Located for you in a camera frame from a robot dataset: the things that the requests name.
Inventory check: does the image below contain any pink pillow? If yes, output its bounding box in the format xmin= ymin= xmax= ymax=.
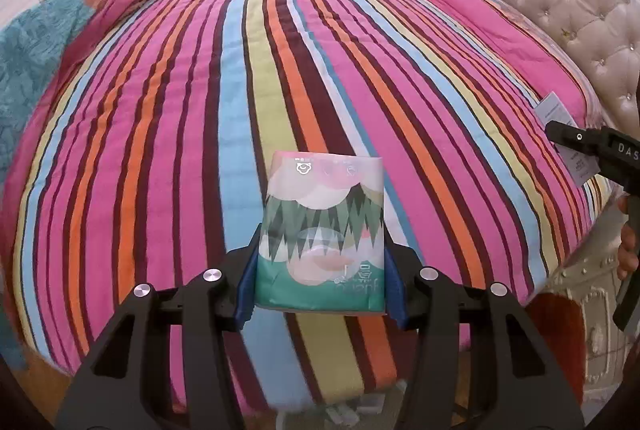
xmin=427 ymin=0 xmax=603 ymax=127

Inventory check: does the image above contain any red fuzzy rug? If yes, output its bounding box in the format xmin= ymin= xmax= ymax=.
xmin=525 ymin=293 xmax=587 ymax=405

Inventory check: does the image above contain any green pink tissue pack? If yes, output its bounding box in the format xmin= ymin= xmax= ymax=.
xmin=255 ymin=151 xmax=385 ymax=315

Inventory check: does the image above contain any person's right hand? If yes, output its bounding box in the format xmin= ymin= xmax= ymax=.
xmin=617 ymin=222 xmax=639 ymax=280

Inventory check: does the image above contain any teal fuzzy blanket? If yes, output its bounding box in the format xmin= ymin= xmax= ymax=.
xmin=0 ymin=0 xmax=94 ymax=176

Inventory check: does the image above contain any colourful striped bedspread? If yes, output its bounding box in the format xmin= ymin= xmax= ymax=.
xmin=0 ymin=0 xmax=614 ymax=416

